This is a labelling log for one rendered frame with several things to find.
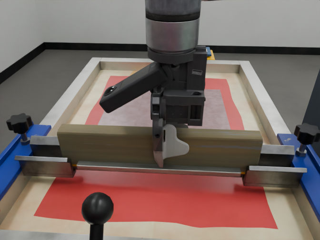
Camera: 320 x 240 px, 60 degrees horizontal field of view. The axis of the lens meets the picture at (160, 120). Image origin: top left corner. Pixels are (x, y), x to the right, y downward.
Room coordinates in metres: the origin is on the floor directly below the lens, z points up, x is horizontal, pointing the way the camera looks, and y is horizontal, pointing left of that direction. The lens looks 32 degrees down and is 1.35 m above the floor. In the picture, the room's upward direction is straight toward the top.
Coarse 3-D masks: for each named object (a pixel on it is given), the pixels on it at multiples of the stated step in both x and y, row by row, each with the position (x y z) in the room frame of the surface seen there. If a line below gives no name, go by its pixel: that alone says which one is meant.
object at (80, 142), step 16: (64, 128) 0.41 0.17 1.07; (80, 128) 0.41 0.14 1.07; (96, 128) 0.41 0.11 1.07; (112, 128) 0.41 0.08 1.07; (128, 128) 0.41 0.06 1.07; (144, 128) 0.41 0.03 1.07; (176, 128) 0.41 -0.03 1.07; (192, 128) 0.41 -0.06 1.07; (64, 144) 0.40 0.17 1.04; (80, 144) 0.40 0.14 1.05; (96, 144) 0.39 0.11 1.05; (112, 144) 0.39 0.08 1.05; (128, 144) 0.39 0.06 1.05; (144, 144) 0.39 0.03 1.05; (192, 144) 0.38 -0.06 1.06; (208, 144) 0.38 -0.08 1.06; (224, 144) 0.38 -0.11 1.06; (240, 144) 0.37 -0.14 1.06; (256, 144) 0.37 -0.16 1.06; (80, 160) 0.40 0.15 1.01; (96, 160) 0.39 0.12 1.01; (112, 160) 0.39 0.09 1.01; (128, 160) 0.39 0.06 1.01; (144, 160) 0.39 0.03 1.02; (176, 160) 0.38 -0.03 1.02; (192, 160) 0.38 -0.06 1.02; (208, 160) 0.38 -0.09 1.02; (224, 160) 0.38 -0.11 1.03; (240, 160) 0.37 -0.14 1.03; (256, 160) 0.37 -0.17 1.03
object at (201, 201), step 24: (216, 96) 0.76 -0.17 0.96; (216, 120) 0.62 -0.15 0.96; (240, 120) 0.62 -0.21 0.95; (168, 192) 0.37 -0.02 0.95; (192, 192) 0.37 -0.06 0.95; (216, 192) 0.37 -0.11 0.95; (240, 192) 0.37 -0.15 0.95; (264, 192) 0.37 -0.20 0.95; (168, 216) 0.31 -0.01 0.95; (192, 216) 0.31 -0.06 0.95; (216, 216) 0.31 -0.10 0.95; (240, 216) 0.31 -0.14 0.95; (264, 216) 0.31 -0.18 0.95
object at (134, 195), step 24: (144, 96) 0.76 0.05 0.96; (96, 120) 0.62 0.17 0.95; (120, 120) 0.62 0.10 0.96; (144, 120) 0.62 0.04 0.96; (48, 192) 0.37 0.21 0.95; (72, 192) 0.37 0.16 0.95; (120, 192) 0.37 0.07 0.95; (144, 192) 0.37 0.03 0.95; (48, 216) 0.31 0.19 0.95; (72, 216) 0.31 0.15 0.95; (120, 216) 0.31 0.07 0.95; (144, 216) 0.31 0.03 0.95
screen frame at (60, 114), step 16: (96, 64) 0.94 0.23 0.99; (112, 64) 0.97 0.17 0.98; (128, 64) 0.97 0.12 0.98; (144, 64) 0.96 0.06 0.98; (208, 64) 0.95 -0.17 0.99; (224, 64) 0.95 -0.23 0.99; (240, 64) 0.94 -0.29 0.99; (80, 80) 0.80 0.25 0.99; (256, 80) 0.80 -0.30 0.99; (64, 96) 0.69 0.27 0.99; (80, 96) 0.74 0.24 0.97; (256, 96) 0.69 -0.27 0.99; (64, 112) 0.61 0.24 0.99; (256, 112) 0.66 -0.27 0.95; (272, 112) 0.60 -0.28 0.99; (272, 128) 0.53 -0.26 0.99; (272, 144) 0.51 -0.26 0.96; (16, 192) 0.36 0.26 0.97; (304, 192) 0.34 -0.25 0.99; (0, 208) 0.31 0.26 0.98; (304, 208) 0.32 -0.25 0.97
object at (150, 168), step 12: (84, 168) 0.38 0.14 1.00; (96, 168) 0.38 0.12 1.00; (108, 168) 0.38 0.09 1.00; (120, 168) 0.38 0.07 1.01; (132, 168) 0.38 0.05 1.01; (144, 168) 0.38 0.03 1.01; (156, 168) 0.37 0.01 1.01; (168, 168) 0.37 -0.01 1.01; (180, 168) 0.37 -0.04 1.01; (192, 168) 0.37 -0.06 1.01; (204, 168) 0.37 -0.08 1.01; (216, 168) 0.37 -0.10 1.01; (228, 168) 0.37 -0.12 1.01
